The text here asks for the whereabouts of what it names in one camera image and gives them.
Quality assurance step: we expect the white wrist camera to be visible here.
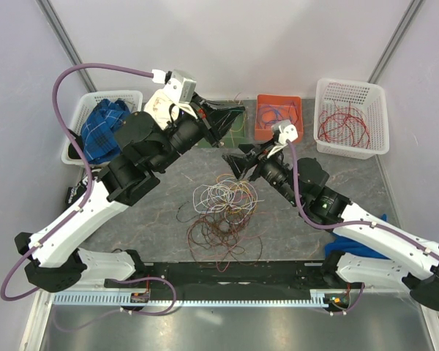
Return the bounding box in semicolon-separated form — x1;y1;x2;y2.
151;69;197;116
267;120;299;158

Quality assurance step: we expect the black cloth in basket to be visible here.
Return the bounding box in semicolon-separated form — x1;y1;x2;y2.
67;129;84;161

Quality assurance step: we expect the white plastic basket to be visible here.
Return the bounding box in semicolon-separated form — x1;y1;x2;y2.
61;89;144;169
313;78;390;159

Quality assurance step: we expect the right white plastic basket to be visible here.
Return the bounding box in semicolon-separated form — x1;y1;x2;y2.
313;78;390;159

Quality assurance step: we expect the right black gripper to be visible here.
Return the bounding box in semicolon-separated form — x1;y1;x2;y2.
222;137;301;205

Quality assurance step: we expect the black printed t-shirt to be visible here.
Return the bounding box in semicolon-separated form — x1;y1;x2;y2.
64;175;88;208

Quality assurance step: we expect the blue plaid cloth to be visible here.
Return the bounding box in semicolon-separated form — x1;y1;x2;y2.
80;99;130;165

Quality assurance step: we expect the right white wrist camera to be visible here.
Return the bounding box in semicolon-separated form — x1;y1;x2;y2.
267;120;299;158

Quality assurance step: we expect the blue wire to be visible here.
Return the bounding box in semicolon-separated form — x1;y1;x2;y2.
263;97;301;131
258;103;297;132

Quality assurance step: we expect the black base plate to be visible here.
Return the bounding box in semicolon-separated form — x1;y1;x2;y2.
104;260;363;293

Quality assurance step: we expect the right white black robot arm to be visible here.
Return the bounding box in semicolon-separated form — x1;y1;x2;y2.
222;142;439;312

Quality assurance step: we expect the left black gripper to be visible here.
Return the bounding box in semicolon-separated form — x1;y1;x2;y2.
151;93;247;173

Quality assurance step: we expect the cream white cloth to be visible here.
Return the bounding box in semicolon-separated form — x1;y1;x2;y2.
143;89;180;130

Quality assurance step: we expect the green drawer box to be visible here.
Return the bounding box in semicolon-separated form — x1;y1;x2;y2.
196;100;247;148

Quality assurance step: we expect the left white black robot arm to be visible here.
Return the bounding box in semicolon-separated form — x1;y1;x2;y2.
15;94;245;293

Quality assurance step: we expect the left white plastic basket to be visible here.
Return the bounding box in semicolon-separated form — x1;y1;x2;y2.
61;89;144;169

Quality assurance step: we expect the orange drawer box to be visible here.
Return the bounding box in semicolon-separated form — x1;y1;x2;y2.
254;94;304;143

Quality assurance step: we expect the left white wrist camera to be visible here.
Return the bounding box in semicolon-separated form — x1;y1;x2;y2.
151;69;197;116

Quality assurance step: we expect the multicolour wire pile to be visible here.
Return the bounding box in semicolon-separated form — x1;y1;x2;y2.
175;171;268;273

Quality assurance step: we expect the light blue cable duct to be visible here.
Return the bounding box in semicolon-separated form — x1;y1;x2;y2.
53;291;345;308

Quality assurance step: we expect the red wire in basket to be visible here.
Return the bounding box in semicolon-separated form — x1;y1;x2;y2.
317;83;372;150

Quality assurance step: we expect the yellow wire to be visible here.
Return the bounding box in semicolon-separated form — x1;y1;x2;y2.
226;93;248;143

